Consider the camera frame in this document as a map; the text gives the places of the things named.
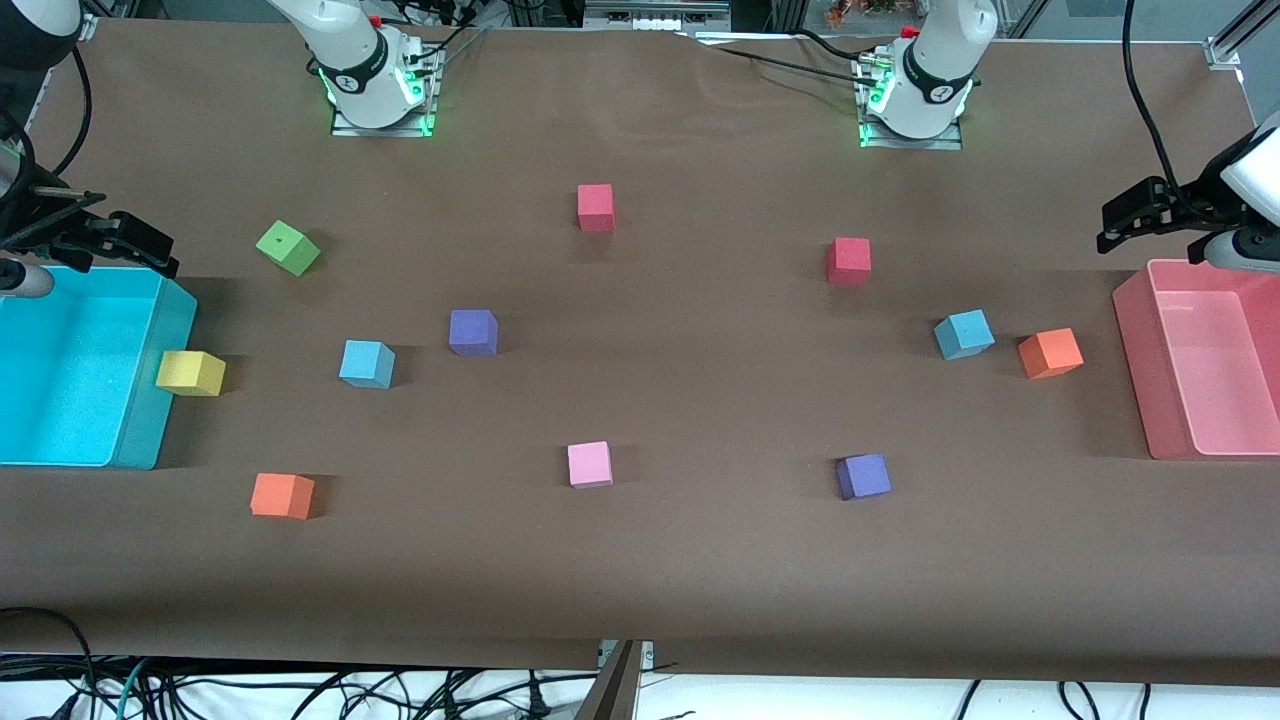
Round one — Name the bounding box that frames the black left base cable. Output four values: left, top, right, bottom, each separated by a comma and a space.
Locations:
690, 28, 871, 83

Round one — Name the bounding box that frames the green foam block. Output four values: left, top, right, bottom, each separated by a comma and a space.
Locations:
256, 220, 322, 277

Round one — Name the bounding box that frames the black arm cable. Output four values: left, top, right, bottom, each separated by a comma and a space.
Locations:
50, 45, 94, 177
1122, 0, 1191, 197

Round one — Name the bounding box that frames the red foam block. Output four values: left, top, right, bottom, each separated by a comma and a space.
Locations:
577, 183, 616, 233
826, 237, 872, 286

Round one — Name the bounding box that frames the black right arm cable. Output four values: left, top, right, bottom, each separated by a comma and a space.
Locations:
50, 45, 94, 177

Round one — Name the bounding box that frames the black base cable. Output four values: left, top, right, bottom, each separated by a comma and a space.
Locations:
400, 20, 491, 76
690, 28, 871, 83

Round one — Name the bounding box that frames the aluminium profile post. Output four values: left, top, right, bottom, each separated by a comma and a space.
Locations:
575, 640, 656, 720

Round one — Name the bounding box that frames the grey equipment box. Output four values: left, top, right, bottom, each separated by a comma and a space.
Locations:
585, 0, 731, 31

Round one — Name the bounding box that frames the pink foam block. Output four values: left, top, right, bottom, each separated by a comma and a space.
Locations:
567, 441, 614, 490

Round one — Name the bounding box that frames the purple foam block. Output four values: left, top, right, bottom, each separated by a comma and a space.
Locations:
836, 453, 893, 501
448, 309, 499, 358

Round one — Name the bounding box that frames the teal floor cable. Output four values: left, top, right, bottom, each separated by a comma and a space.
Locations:
113, 658, 153, 720

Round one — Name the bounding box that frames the orange foam block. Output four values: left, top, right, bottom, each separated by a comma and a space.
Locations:
250, 473, 316, 521
1018, 328, 1085, 381

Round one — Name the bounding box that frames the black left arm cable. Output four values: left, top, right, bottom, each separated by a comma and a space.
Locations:
1122, 0, 1191, 197

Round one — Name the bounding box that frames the light blue foam block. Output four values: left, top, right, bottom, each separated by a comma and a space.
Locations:
934, 309, 996, 361
339, 340, 396, 390

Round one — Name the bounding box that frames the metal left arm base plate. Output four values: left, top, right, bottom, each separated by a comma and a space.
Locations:
858, 55, 964, 151

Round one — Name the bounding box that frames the pink plastic bin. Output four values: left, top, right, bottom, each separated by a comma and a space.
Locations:
1112, 258, 1280, 462

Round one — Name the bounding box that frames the cyan plastic bin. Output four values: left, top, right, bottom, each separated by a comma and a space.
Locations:
0, 265, 198, 471

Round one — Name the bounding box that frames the yellow foam block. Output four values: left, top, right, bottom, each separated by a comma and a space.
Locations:
155, 350, 227, 398

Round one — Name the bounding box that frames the brown table cover sheet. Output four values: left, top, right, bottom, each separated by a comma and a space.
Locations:
0, 18, 1280, 687

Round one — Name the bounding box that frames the black right base cable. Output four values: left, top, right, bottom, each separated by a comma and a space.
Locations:
400, 20, 491, 76

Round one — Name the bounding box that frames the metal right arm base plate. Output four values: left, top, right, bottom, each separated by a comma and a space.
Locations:
330, 45, 439, 138

